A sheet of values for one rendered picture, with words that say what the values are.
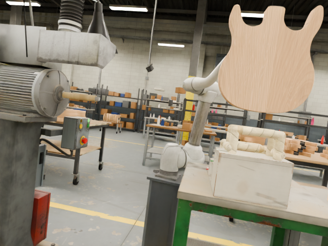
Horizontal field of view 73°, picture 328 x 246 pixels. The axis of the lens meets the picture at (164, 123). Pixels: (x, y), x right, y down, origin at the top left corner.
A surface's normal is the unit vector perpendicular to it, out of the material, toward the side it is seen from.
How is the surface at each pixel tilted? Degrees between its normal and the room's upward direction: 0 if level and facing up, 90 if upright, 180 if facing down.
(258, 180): 90
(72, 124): 90
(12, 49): 90
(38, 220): 90
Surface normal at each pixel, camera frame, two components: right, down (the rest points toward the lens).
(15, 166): 0.98, 0.14
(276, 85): -0.13, 0.07
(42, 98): 0.77, 0.29
